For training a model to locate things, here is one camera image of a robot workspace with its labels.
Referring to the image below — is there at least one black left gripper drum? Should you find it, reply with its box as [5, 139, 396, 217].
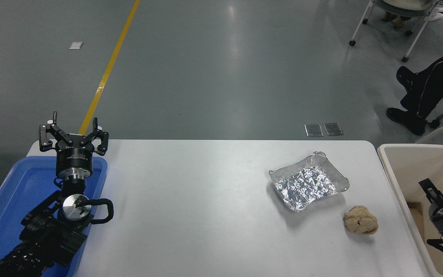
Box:
[56, 145, 93, 173]

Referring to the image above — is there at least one crinkled foil tray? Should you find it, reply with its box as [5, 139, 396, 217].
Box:
[268, 151, 350, 213]

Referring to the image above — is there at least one metal floor plate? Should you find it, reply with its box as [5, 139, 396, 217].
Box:
[305, 124, 324, 137]
[323, 123, 344, 136]

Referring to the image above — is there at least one large pale plastic bin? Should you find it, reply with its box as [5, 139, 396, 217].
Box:
[377, 144, 443, 277]

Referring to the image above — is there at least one blue plastic tray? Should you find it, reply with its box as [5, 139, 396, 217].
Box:
[0, 156, 108, 277]

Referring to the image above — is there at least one crumpled tan paper ball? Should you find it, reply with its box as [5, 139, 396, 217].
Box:
[343, 205, 379, 235]

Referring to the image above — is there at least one white frame rolling chair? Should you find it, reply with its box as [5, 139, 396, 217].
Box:
[349, 0, 443, 62]

